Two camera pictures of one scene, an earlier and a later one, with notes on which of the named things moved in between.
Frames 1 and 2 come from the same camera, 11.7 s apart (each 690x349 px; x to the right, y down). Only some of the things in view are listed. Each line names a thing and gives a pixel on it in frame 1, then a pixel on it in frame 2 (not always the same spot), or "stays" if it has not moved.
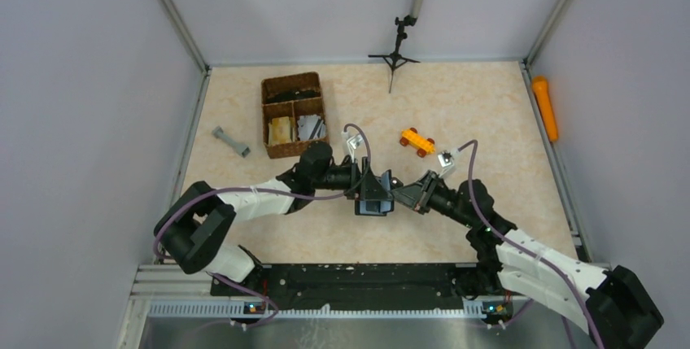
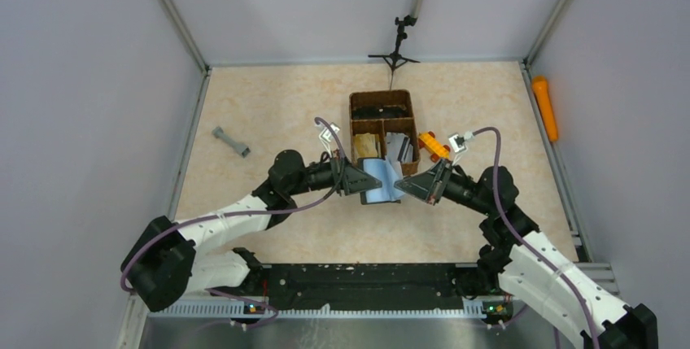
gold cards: [281, 130] → [365, 145]
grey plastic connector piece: [244, 150] stays
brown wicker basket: [293, 113] → [382, 111]
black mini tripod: [395, 58] stays
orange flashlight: [540, 86] stays
